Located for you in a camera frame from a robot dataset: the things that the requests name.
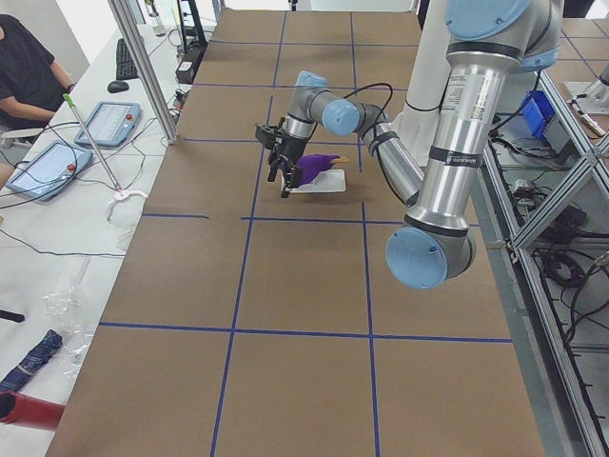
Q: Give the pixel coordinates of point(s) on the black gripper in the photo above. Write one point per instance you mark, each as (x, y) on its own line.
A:
(285, 150)

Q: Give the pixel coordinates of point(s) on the purple towel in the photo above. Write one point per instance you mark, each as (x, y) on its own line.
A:
(312, 165)

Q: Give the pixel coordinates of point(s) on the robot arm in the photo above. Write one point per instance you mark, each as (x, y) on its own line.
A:
(432, 151)

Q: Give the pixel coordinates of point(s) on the white wooden towel rack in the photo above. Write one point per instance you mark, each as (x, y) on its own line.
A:
(332, 180)

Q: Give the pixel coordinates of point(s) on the black power adapter box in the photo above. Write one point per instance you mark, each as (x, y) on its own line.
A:
(185, 73)

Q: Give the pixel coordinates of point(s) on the far blue teach pendant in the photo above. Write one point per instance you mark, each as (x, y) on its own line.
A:
(110, 123)

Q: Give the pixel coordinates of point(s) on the blue teach pendant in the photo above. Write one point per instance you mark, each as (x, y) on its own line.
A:
(50, 172)
(110, 123)

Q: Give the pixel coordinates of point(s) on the black computer mouse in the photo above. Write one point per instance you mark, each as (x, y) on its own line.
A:
(117, 86)

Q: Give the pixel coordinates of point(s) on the clear bottle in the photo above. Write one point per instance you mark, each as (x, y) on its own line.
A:
(155, 19)

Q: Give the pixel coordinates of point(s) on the black keyboard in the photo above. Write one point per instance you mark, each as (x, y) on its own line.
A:
(125, 66)

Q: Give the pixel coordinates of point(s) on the near blue teach pendant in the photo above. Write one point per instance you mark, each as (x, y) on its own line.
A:
(50, 172)

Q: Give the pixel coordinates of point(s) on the clear plastic bag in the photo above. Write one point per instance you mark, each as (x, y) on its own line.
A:
(68, 310)

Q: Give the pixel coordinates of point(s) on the blue plastic bin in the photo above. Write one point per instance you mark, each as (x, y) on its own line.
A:
(538, 112)

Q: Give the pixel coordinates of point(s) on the person in black shirt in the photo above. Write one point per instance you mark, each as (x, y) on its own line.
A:
(33, 83)

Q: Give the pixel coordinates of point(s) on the folded blue umbrella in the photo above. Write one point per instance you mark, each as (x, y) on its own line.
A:
(32, 362)

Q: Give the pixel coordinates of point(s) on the red cylinder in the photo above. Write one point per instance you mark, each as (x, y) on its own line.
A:
(25, 411)

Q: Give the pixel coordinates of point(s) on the white camera mast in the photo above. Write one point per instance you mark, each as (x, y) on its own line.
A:
(417, 123)

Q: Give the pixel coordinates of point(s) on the grabber stick green handle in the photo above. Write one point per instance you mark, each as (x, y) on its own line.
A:
(121, 194)

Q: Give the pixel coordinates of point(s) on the aluminium frame post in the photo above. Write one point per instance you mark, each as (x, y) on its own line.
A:
(126, 23)

